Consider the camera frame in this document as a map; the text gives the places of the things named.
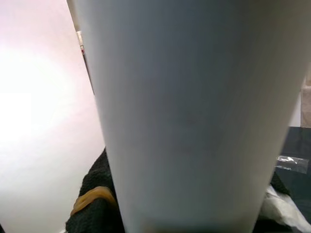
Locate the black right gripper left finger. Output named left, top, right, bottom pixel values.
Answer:
left=65, top=148, right=126, bottom=233

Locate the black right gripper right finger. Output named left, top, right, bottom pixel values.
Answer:
left=269, top=170, right=292, bottom=195

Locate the white plastic table leg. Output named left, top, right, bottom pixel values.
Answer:
left=67, top=0, right=311, bottom=233

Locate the white crumpled finger wrap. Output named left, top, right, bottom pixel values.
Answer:
left=261, top=186, right=311, bottom=233

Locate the clear plastic hardware bag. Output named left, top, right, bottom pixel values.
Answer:
left=276, top=154, right=308, bottom=174

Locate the tan rubber band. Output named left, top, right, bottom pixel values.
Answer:
left=70, top=185, right=118, bottom=216

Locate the black tablecloth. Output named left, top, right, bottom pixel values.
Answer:
left=273, top=125, right=311, bottom=233

